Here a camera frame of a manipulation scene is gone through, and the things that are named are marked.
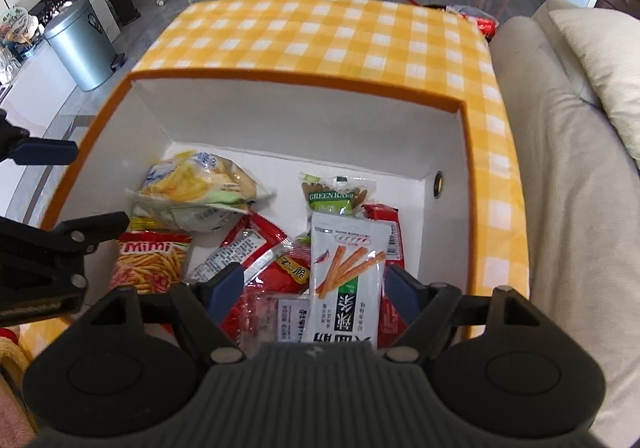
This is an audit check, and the dark red snack packet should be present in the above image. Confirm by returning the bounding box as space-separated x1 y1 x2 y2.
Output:
361 203 405 337

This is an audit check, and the beige sofa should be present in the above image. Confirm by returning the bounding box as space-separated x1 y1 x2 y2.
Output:
491 0 640 431

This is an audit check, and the yellow white chips bag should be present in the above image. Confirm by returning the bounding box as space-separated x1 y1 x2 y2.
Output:
132 150 277 217

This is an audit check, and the red packet with white label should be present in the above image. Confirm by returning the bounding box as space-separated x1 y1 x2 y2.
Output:
185 211 312 297

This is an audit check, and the beige pillow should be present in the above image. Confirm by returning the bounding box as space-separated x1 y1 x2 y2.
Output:
548 8 640 162

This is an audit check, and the green label snack packet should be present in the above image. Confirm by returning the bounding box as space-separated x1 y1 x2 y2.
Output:
298 171 377 218

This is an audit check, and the grey metal trash can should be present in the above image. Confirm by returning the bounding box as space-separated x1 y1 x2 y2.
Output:
43 0 119 92

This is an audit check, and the white green snack bag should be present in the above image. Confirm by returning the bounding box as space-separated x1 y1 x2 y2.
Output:
130 201 252 235

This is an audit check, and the orange cardboard box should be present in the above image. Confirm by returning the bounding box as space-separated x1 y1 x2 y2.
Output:
39 70 489 346

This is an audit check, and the yellow cloth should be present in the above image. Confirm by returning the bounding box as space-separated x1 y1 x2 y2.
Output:
0 335 43 431

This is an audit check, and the yellow checked tablecloth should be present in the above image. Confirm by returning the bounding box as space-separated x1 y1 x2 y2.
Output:
19 0 532 346

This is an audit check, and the red fries snack packet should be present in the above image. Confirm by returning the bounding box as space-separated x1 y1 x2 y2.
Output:
107 229 194 297

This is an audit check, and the clutter of glassware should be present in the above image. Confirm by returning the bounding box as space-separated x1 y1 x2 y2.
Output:
0 5 47 85

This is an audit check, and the bag of red snacks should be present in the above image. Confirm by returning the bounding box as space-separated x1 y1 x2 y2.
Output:
403 0 501 38

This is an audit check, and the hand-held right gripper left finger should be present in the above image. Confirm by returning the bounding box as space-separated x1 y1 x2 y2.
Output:
75 263 247 365

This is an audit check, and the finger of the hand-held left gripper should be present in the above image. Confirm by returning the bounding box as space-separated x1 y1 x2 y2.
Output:
0 211 132 293
0 109 79 165

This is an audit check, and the white low cabinet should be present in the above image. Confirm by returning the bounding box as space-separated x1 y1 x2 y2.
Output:
0 42 97 131

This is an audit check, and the pink blanket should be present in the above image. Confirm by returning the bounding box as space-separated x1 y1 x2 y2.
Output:
0 375 38 448

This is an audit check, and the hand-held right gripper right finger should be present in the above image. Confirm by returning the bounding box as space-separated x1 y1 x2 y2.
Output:
382 264 557 365

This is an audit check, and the white packet with orange sticks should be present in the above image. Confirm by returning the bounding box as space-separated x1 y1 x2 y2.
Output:
299 211 389 347

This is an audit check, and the clear red snack packet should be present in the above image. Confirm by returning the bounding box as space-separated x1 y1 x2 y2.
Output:
219 287 312 347

